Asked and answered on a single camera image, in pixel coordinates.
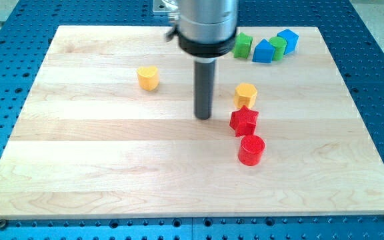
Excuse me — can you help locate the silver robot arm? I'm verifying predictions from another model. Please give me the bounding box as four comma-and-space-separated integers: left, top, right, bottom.
165, 0, 239, 64

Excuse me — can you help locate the red star block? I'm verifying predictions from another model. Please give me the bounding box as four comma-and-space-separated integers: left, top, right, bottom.
229, 105, 259, 137

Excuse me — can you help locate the green star block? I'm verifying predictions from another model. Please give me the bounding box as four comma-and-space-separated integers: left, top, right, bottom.
233, 33, 253, 59

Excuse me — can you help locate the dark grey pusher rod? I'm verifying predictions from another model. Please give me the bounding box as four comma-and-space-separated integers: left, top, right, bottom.
194, 57, 216, 120

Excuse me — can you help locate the yellow hexagon block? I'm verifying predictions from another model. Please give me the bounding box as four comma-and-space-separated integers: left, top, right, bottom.
233, 83, 258, 109

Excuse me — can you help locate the yellow heart block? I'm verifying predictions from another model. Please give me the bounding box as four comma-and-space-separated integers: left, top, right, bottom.
136, 66, 159, 91

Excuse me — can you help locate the red cylinder block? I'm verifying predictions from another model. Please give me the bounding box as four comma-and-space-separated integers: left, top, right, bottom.
237, 135, 265, 166

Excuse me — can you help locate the wooden board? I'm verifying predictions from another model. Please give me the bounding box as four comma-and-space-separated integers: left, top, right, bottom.
0, 26, 384, 219

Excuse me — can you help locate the blue pentagon block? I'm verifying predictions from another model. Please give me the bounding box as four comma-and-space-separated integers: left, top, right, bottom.
252, 39, 275, 63

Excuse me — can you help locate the green cylinder block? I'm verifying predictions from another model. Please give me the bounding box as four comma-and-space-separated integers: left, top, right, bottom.
269, 37, 287, 61

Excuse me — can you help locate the blue cube block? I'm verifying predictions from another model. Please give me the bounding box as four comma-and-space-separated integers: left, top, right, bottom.
277, 29, 299, 55

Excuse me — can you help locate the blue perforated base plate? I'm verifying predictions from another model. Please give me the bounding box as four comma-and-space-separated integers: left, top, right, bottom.
0, 1, 384, 239

